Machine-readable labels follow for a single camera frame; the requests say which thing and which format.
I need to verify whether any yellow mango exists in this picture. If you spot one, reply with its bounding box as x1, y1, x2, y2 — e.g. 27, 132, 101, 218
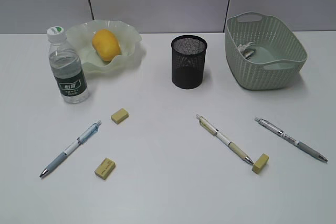
92, 29, 121, 62

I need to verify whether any white waste paper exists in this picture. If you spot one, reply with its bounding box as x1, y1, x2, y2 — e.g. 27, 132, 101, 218
237, 41, 256, 60

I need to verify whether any clear water bottle green label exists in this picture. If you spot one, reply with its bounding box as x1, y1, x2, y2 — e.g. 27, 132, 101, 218
46, 26, 89, 104

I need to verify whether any plain yellow eraser upper left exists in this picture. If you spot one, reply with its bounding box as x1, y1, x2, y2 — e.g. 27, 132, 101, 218
111, 108, 129, 124

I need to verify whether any black mesh pen holder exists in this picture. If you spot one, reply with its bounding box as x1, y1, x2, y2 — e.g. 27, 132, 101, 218
171, 35, 207, 89

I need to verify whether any beige grip pen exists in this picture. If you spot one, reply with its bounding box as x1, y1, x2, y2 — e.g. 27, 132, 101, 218
196, 114, 254, 165

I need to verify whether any blue grip pen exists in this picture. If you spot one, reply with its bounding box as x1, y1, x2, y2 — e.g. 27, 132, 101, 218
39, 120, 102, 178

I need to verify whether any yellow eraser with print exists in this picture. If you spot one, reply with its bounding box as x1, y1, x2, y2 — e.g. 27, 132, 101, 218
95, 158, 116, 180

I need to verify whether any grey grip pen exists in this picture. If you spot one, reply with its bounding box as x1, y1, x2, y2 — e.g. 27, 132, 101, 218
255, 117, 328, 163

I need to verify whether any green wavy glass plate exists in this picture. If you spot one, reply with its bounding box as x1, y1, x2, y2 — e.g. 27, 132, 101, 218
66, 20, 142, 73

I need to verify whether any yellow eraser right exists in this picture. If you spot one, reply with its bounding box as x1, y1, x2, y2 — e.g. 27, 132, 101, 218
252, 153, 269, 174

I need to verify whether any green plastic woven basket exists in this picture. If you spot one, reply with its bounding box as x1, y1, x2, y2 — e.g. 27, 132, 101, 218
225, 13, 308, 90

